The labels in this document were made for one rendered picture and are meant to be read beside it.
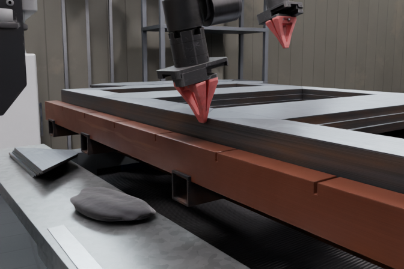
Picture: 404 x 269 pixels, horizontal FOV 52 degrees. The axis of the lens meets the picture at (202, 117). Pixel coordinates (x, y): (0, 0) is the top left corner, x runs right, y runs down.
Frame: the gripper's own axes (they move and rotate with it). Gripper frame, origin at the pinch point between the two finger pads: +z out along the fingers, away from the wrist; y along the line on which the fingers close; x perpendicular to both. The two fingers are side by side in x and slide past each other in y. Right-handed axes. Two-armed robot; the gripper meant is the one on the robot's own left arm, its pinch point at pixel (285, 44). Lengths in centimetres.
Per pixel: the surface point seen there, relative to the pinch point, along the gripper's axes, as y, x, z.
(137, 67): 325, -131, -65
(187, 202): -12, 44, 29
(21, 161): 48, 55, 17
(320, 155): -36, 39, 23
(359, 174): -41, 39, 26
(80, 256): -9, 61, 32
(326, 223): -39, 43, 30
